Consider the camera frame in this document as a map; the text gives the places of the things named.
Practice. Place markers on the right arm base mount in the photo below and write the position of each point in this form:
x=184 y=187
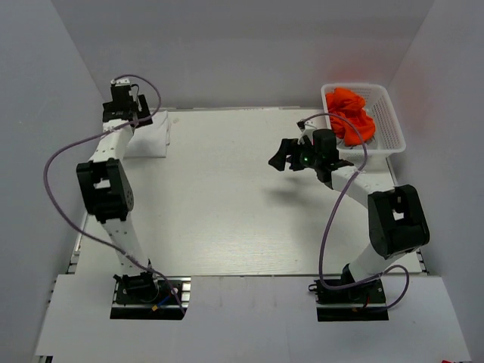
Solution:
x=362 y=303

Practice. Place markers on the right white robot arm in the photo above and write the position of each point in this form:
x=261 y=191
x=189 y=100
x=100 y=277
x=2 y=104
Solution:
x=396 y=221

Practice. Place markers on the white plastic basket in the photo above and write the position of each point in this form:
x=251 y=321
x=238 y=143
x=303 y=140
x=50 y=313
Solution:
x=388 y=138

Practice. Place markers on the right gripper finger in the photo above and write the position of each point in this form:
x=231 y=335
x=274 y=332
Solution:
x=279 y=161
x=289 y=146

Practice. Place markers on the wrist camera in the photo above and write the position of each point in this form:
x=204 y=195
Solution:
x=120 y=82
x=307 y=128

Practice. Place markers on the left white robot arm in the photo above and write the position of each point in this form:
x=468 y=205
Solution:
x=105 y=188

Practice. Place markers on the orange t shirt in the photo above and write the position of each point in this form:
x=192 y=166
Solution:
x=347 y=104

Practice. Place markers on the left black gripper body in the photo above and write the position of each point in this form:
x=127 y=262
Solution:
x=108 y=107

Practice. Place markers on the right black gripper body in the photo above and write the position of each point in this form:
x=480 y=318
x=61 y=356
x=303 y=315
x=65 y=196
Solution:
x=307 y=158

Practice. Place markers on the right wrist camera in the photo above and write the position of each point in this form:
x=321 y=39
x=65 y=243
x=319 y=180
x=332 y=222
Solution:
x=307 y=128

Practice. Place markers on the white t shirt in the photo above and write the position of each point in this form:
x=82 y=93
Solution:
x=151 y=141

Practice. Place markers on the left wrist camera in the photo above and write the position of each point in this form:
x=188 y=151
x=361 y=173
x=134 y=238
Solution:
x=120 y=82

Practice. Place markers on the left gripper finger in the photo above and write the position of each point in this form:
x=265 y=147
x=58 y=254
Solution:
x=142 y=104
x=142 y=121

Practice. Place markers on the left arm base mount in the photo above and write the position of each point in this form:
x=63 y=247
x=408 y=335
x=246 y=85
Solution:
x=147 y=298

